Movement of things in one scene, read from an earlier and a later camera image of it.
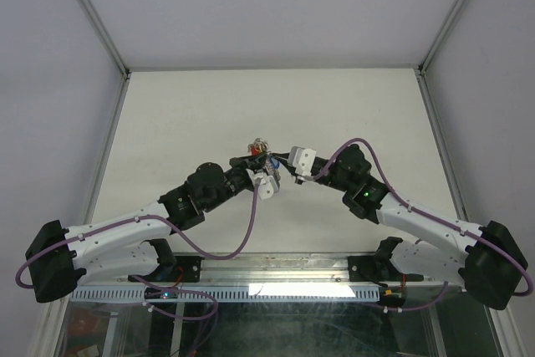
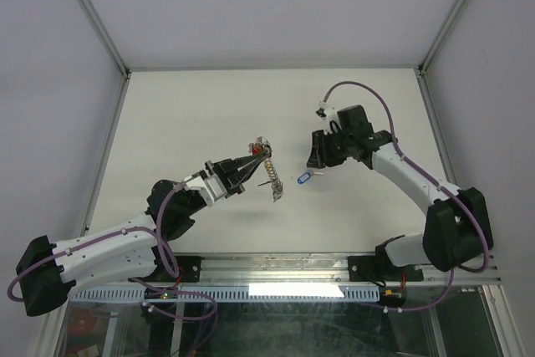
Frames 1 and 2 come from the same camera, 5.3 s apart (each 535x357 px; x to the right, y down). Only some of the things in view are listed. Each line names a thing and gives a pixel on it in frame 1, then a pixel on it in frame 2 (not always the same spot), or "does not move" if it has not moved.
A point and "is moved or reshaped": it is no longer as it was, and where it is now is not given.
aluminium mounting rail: (306, 267) does not move
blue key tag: (276, 164) is moved or reshaped
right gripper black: (284, 159) to (319, 156)
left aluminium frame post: (95, 18) does not move
